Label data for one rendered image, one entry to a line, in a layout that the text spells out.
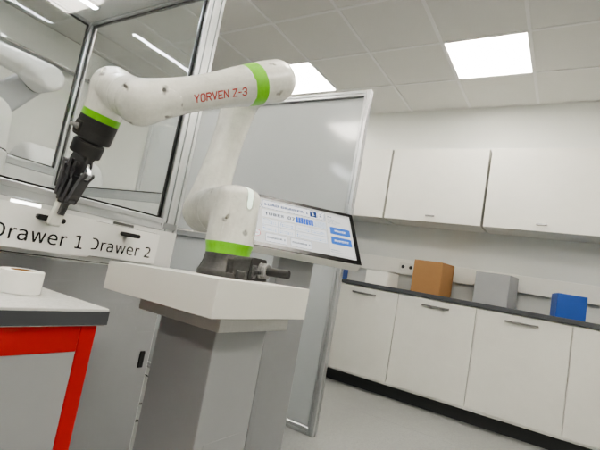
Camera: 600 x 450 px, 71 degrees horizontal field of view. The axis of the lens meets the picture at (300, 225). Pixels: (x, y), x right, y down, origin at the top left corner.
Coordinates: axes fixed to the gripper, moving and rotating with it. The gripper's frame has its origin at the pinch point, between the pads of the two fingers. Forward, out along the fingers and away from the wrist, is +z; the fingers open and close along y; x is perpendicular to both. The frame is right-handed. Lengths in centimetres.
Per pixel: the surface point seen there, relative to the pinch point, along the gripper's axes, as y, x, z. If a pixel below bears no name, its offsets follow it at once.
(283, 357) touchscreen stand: 26, 101, 34
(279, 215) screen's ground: -4, 92, -19
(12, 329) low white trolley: 46, -25, 4
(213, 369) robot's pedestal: 51, 21, 13
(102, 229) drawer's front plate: -13.6, 22.8, 6.6
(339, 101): -55, 166, -94
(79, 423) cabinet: 6, 32, 66
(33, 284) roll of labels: 35.2, -18.3, 2.4
